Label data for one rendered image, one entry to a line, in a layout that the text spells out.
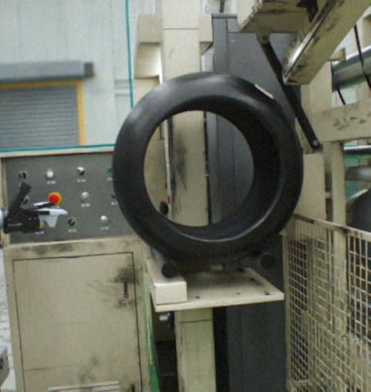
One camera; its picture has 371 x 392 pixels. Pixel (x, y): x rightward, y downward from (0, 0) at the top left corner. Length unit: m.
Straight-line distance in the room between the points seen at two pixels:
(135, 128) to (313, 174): 0.70
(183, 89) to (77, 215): 0.85
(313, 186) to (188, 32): 0.69
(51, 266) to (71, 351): 0.36
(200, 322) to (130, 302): 0.35
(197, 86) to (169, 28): 0.45
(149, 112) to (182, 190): 0.45
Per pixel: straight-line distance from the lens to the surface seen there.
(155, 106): 1.29
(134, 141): 1.28
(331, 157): 1.76
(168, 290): 1.32
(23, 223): 1.62
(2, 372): 1.52
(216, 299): 1.36
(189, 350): 1.79
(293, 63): 1.58
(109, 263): 1.93
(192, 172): 1.66
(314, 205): 1.72
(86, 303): 1.98
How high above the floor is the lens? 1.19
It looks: 4 degrees down
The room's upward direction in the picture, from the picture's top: 3 degrees counter-clockwise
